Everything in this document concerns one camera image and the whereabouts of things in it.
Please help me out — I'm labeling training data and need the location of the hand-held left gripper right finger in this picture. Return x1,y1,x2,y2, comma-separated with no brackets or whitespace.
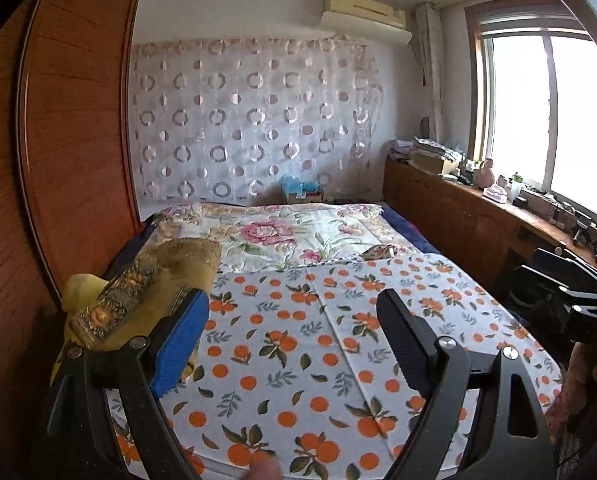
377,288,554,480

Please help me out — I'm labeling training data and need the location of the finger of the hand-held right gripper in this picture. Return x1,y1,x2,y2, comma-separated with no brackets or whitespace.
513,265,597,313
533,249,597,288

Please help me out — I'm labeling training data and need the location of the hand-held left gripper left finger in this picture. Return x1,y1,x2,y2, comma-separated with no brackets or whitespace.
48,287,210,480

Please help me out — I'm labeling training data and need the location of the yellow-brown patterned garment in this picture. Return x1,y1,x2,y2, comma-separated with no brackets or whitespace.
67,239,223,351

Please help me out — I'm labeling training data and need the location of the person's left hand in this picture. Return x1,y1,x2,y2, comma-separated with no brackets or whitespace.
243,461,282,480

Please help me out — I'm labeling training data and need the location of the orange fruit print cloth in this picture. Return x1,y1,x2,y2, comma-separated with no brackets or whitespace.
106,252,564,480

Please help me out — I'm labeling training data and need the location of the folded brown patterned cloth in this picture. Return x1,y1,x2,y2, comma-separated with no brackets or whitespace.
361,243,401,261

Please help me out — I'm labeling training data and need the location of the yellow plush toy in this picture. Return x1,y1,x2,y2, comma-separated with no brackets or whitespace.
51,274,154,386

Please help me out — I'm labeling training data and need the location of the pink bottle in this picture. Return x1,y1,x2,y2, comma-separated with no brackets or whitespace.
474,158,499,188

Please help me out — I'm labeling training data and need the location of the floral quilt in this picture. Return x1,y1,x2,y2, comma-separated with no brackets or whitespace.
151,202,414,273

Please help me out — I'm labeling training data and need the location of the window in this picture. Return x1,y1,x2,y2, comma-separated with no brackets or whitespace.
465,2,597,226

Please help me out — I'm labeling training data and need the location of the flat cardboard box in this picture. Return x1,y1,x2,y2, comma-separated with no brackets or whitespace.
412,152,459,176

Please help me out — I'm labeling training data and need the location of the stack of papers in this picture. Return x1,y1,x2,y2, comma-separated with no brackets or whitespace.
412,136,466,161

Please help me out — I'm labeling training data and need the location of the wooden wardrobe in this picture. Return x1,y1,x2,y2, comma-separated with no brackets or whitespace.
0,0,144,480

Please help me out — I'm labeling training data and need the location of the beige window curtain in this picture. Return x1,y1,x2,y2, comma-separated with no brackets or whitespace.
414,2,451,143

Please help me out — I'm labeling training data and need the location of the circle patterned sheer curtain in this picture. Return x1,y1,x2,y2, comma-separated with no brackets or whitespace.
131,35,385,205

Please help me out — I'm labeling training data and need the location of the wall air conditioner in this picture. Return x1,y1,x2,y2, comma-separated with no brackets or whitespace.
321,0,413,45

